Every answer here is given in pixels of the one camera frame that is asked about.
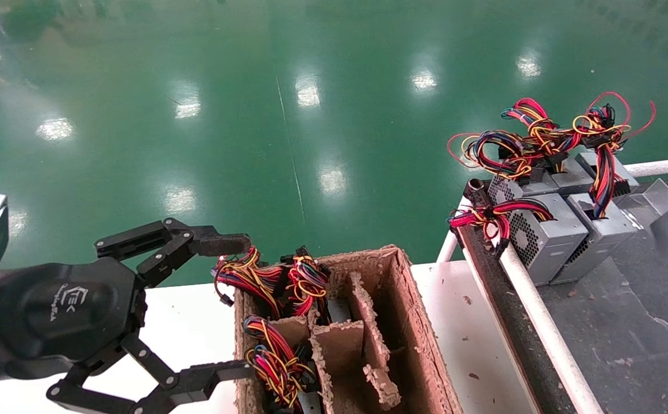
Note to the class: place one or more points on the dark conveyor roller end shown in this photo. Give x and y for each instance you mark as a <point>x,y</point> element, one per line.
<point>476,192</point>

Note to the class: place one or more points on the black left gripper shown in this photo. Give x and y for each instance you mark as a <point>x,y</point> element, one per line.
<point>69,310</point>

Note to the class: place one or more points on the brown cardboard divider box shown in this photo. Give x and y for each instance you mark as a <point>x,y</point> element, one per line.
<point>409,322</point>

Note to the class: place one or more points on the grey metal conveyor baffle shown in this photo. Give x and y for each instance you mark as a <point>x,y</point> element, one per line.
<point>659,194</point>

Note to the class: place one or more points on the black conveyor side strip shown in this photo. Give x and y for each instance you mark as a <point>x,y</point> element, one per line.
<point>506,310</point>

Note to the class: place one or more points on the long white conveyor rail tube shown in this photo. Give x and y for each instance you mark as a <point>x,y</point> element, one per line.
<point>546,333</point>

